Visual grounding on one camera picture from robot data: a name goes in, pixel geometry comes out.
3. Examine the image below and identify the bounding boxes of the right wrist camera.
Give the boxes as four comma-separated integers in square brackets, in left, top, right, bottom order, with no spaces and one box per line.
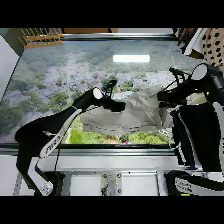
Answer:
[168,66,186,85]

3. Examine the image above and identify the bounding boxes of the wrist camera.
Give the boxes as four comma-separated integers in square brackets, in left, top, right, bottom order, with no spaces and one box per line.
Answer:
[102,78,119,98]
[168,66,186,85]

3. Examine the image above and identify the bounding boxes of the white black-spotted garment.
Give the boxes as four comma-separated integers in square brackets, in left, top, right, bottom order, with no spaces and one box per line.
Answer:
[200,28,224,68]

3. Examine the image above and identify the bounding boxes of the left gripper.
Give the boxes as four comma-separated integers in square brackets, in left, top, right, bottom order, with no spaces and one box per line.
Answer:
[105,99,127,113]

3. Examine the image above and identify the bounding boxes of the grey garment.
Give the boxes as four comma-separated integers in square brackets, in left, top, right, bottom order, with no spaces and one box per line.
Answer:
[79,85,175,136]

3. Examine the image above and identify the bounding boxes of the black cable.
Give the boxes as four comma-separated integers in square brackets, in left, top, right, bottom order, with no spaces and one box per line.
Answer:
[52,146,62,176]

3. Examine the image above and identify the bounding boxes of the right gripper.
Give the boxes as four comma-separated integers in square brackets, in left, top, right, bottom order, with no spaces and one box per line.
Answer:
[156,89,184,108]

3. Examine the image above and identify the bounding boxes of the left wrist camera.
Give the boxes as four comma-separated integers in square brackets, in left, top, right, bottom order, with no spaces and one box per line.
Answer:
[102,78,119,98]

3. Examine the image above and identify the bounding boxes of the silver frame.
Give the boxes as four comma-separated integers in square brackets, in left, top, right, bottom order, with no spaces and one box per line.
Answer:
[0,144,224,197]

